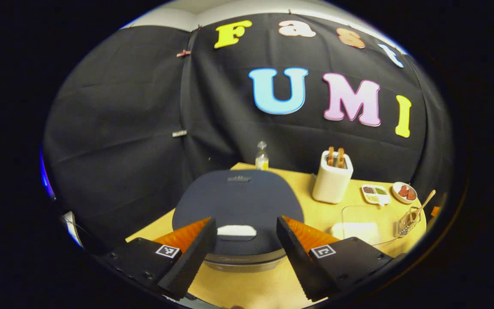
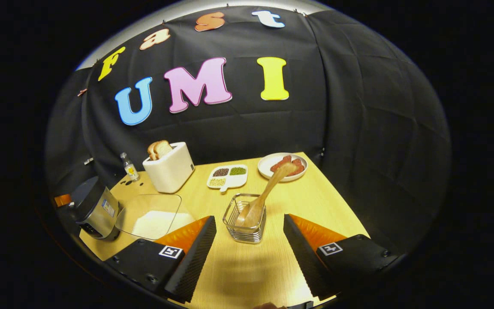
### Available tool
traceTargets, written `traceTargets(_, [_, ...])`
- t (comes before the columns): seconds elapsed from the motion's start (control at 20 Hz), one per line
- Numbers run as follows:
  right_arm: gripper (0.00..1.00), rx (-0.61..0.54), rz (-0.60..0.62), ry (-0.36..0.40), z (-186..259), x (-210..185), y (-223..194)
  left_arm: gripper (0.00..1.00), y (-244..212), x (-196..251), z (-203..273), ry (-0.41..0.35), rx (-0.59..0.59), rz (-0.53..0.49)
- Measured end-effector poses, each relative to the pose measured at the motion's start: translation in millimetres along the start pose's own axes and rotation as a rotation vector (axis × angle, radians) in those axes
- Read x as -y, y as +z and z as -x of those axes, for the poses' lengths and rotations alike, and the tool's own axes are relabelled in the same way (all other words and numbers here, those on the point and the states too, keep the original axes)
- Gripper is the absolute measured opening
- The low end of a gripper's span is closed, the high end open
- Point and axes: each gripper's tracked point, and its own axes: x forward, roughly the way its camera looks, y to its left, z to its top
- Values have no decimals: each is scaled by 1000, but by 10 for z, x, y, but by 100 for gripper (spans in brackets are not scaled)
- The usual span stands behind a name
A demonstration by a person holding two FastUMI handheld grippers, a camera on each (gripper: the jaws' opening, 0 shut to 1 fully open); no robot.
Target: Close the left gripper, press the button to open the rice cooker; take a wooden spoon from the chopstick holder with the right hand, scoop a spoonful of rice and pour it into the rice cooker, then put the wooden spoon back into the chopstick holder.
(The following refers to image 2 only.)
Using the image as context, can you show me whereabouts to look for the black backdrop cloth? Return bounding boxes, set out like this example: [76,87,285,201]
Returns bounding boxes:
[45,6,451,254]

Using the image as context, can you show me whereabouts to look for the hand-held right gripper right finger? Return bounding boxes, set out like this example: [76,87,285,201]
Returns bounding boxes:
[283,214,400,301]

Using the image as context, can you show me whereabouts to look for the white toaster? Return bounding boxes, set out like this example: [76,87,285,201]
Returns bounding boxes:
[142,142,195,194]

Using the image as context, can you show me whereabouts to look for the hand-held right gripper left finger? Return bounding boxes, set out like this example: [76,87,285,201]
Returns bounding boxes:
[105,215,217,303]

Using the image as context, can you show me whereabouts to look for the wooden spoon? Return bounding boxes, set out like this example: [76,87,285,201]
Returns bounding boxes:
[234,162,298,229]

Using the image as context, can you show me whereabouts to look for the silver black rice cooker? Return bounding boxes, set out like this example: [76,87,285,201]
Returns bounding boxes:
[68,176,121,241]

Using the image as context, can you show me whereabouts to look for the small glass bottle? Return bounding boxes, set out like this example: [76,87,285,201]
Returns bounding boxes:
[120,152,139,182]

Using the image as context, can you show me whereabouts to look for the metal wire chopstick holder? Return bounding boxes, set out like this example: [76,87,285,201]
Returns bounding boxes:
[223,193,267,244]

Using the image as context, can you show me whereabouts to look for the white divided bean dish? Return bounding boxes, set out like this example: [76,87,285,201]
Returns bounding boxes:
[207,164,248,193]

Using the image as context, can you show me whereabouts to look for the white round plate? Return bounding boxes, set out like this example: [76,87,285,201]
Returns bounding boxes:
[258,152,308,182]

